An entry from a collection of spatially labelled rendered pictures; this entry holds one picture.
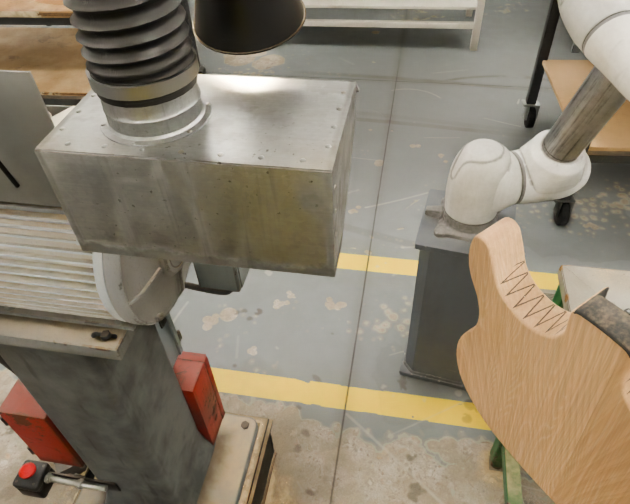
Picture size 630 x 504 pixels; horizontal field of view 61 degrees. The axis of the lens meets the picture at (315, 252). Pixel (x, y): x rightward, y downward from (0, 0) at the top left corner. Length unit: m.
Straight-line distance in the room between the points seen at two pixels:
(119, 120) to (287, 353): 1.74
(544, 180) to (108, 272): 1.18
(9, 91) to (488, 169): 1.17
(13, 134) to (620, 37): 0.92
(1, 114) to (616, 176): 3.03
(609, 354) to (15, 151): 0.68
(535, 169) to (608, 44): 0.58
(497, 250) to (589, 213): 2.46
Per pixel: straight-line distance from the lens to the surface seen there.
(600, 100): 1.40
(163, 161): 0.54
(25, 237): 0.84
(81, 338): 0.97
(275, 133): 0.55
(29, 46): 4.05
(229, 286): 1.20
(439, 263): 1.68
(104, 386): 1.10
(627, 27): 1.09
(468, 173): 1.54
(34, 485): 1.62
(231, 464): 1.70
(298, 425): 2.06
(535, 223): 2.88
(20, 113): 0.71
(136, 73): 0.54
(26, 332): 1.02
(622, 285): 1.33
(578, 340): 0.56
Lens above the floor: 1.82
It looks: 45 degrees down
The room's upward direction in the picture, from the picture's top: 3 degrees counter-clockwise
